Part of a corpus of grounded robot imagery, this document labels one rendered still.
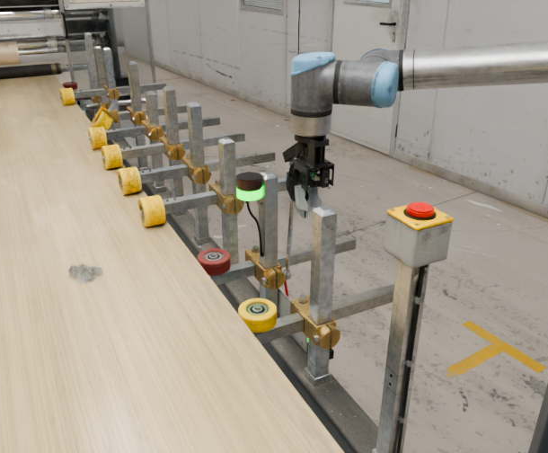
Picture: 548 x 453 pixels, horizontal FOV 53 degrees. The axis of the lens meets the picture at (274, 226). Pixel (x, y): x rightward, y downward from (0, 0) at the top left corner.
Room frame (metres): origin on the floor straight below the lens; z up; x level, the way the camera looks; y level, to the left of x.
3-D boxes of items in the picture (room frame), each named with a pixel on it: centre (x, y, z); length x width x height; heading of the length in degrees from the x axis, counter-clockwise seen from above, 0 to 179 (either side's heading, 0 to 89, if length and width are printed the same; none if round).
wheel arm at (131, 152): (1.92, 0.34, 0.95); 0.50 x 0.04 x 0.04; 117
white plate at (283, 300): (1.18, -0.02, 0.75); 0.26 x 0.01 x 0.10; 27
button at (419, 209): (0.74, -0.22, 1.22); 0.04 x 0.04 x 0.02
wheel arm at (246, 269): (1.26, -0.03, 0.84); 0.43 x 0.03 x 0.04; 117
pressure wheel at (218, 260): (1.18, 0.15, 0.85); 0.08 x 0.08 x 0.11
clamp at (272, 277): (1.22, 0.03, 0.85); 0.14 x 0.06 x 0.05; 27
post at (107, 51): (2.76, 0.80, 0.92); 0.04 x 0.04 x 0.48; 27
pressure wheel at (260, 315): (0.95, 0.03, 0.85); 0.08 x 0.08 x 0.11
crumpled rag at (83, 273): (1.10, 0.44, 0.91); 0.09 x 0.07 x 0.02; 52
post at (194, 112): (1.65, 0.24, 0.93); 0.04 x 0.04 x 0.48; 27
